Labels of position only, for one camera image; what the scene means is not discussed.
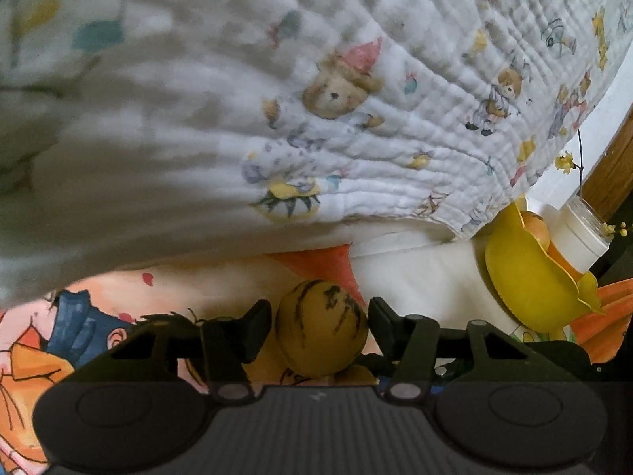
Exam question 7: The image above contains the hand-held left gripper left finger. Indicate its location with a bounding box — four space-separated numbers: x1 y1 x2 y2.
108 298 274 403

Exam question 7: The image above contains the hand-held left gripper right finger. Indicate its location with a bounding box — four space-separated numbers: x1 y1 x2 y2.
369 296 543 403

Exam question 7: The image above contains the striped yellow pepino melon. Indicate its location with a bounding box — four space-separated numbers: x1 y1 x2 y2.
274 279 369 377

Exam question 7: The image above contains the yellow plastic bowl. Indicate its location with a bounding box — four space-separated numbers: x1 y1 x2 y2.
485 197 605 332

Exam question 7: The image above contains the large yellow-green pear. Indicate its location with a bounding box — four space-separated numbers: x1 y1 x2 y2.
241 331 379 388

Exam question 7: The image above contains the white pillow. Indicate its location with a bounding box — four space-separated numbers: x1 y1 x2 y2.
346 222 500 317

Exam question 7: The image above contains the pale orange round fruit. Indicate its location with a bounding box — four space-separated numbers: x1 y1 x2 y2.
521 210 551 251

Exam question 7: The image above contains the white jar with orange base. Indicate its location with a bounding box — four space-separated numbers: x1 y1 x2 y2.
546 197 612 283

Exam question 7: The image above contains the white bear printed blanket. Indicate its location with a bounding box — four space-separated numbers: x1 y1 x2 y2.
0 0 633 308

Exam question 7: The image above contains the cartoon printed cloth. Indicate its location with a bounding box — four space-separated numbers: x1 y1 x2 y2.
0 243 633 475

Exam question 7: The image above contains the yellow flower branch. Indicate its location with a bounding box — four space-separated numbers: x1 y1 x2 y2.
555 131 630 238

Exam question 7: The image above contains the brown wooden frame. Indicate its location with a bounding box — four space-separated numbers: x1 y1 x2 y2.
581 109 633 223

